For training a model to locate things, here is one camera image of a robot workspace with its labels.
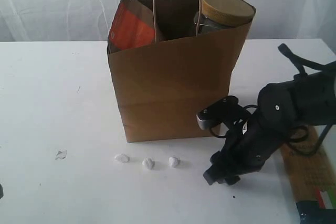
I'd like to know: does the brown kraft pouch orange label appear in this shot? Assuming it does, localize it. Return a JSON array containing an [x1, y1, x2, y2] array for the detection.
[[107, 0, 164, 54]]

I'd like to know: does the spaghetti packet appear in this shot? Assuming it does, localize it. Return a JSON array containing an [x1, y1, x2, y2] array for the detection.
[[279, 125, 336, 209]]

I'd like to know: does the nut jar gold lid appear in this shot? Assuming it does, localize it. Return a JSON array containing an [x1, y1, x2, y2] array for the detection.
[[194, 0, 256, 34]]

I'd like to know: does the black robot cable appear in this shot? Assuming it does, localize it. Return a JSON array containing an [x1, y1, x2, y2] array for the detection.
[[277, 42, 336, 156]]

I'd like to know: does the small torn paper scrap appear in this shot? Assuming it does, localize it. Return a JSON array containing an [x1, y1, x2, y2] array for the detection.
[[55, 150, 67, 160]]

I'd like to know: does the brown paper shopping bag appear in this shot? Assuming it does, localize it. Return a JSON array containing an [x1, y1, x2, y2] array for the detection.
[[107, 0, 253, 142]]

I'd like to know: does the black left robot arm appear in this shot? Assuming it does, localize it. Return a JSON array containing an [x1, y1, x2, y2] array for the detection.
[[0, 184, 4, 199]]

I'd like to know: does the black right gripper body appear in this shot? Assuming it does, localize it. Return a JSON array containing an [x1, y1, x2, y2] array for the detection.
[[209, 115, 285, 177]]

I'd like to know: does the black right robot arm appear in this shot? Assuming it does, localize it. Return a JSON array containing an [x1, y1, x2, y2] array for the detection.
[[196, 70, 335, 185]]

